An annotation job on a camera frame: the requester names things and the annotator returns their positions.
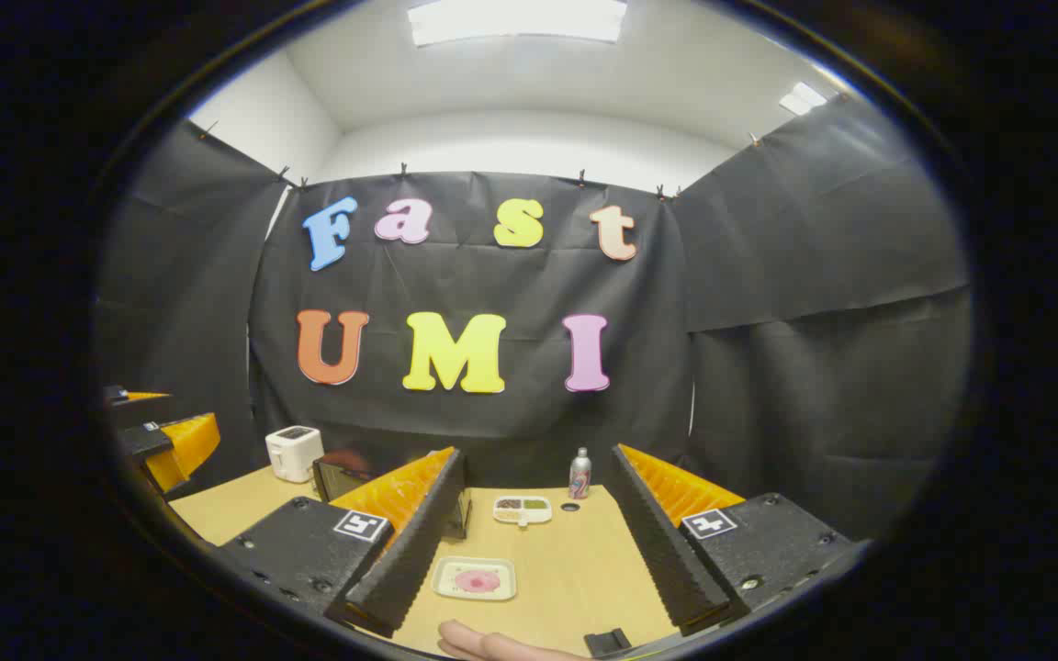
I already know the black electric oven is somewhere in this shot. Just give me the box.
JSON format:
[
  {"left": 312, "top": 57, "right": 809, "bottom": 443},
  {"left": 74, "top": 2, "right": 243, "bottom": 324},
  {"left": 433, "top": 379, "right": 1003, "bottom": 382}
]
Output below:
[{"left": 312, "top": 448, "right": 473, "bottom": 541}]

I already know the white square plate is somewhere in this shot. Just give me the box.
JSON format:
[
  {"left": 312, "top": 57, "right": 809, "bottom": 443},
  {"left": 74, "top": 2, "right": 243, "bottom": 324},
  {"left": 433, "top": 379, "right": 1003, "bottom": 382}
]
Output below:
[{"left": 432, "top": 555, "right": 518, "bottom": 603}]

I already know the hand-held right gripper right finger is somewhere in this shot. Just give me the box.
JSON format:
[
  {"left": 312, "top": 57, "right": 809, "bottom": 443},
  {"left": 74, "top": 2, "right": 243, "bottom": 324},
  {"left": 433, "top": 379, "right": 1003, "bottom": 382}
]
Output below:
[{"left": 602, "top": 443, "right": 870, "bottom": 636}]

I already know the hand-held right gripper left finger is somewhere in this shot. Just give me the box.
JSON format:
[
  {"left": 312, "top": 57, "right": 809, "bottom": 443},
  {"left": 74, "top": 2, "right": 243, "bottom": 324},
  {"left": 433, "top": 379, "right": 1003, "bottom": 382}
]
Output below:
[{"left": 217, "top": 447, "right": 470, "bottom": 639}]

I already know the white toaster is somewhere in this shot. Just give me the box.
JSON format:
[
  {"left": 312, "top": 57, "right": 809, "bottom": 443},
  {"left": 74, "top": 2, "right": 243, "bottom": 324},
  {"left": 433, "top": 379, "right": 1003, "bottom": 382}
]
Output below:
[{"left": 264, "top": 425, "right": 325, "bottom": 484}]

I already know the white sauce dish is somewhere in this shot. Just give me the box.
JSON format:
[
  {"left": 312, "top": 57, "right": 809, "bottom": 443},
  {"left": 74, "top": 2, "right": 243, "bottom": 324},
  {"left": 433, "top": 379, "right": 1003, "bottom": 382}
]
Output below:
[{"left": 492, "top": 496, "right": 554, "bottom": 527}]

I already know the small ceiling light panel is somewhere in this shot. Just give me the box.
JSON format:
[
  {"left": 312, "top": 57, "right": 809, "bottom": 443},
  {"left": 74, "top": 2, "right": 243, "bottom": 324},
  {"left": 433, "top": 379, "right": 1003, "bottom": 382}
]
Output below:
[{"left": 779, "top": 81, "right": 829, "bottom": 118}]

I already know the large ceiling light panel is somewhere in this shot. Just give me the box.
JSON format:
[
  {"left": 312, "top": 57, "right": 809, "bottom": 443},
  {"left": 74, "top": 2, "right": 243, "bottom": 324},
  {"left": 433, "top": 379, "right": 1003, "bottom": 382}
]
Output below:
[{"left": 407, "top": 0, "right": 629, "bottom": 48}]

